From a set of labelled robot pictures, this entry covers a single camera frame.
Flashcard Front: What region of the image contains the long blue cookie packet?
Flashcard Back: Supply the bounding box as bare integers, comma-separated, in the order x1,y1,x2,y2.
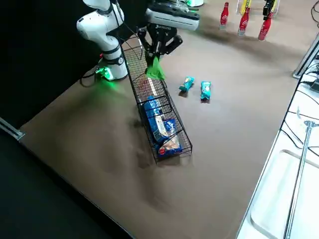
143,95,165,141

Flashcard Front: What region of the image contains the red white snack box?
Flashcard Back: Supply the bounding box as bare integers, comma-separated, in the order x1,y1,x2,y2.
137,76,156,97

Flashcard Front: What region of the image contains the blue cookie bag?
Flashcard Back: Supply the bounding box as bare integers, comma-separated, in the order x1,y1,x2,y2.
156,118,183,160

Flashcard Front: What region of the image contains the green chips packet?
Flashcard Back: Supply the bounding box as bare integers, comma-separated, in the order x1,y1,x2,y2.
145,56,166,82

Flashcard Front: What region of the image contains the black cable with white plug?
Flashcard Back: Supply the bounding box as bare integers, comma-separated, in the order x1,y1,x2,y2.
109,0,147,62

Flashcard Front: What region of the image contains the aluminium corner rail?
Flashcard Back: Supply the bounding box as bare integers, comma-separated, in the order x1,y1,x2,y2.
0,116,26,141

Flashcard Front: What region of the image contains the white plastic tray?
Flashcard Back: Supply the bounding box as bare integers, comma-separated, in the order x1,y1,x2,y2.
250,148,319,239

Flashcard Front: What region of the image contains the black wire basket shelf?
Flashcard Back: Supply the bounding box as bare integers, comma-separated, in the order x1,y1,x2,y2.
121,31,193,164

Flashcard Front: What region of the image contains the red cola bottle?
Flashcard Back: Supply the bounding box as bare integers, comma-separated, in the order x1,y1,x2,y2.
237,7,251,37
218,1,230,30
257,18,274,41

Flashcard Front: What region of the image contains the metal stand rod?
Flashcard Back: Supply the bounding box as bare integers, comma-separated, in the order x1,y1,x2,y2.
283,120,314,239

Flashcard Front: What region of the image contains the teal chips packet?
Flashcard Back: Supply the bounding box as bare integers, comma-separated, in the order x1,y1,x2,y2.
179,76,195,92
200,80,212,102

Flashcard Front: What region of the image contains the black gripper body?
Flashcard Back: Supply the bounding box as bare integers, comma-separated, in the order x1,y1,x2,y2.
146,23,179,43

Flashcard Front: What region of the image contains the aluminium profile post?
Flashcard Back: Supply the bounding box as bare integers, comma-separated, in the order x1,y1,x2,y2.
293,31,319,79

